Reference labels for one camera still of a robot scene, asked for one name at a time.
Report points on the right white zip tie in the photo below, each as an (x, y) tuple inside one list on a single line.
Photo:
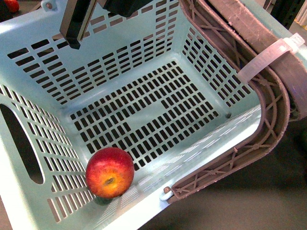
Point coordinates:
[(269, 55)]

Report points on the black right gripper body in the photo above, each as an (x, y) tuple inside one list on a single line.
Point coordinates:
[(123, 7)]

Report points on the red yellow apple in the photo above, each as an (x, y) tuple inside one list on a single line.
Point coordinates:
[(109, 173)]

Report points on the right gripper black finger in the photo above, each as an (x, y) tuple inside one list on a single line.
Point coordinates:
[(75, 21)]

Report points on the red apple behind post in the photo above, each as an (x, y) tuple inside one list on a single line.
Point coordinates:
[(12, 5)]

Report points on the brown basket handle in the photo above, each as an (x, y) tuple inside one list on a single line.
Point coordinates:
[(240, 30)]

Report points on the teal plastic shopping basket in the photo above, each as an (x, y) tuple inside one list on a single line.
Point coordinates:
[(149, 84)]

